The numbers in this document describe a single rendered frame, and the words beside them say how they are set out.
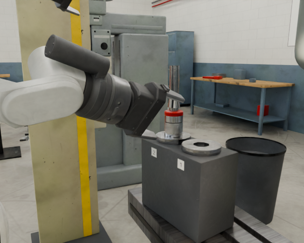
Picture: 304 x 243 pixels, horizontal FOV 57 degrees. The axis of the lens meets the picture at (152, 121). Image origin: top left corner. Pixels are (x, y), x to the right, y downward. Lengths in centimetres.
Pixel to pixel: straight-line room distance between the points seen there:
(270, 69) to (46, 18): 486
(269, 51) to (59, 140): 491
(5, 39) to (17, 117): 875
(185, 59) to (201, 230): 718
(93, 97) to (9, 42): 873
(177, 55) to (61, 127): 592
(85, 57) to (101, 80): 5
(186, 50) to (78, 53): 731
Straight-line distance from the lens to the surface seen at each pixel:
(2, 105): 42
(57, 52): 43
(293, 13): 589
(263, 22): 630
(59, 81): 41
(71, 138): 197
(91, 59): 45
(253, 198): 242
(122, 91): 48
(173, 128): 69
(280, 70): 592
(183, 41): 768
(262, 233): 74
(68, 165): 203
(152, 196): 75
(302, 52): 39
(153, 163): 71
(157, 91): 53
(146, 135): 60
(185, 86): 776
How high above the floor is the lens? 133
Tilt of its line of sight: 13 degrees down
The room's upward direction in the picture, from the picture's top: straight up
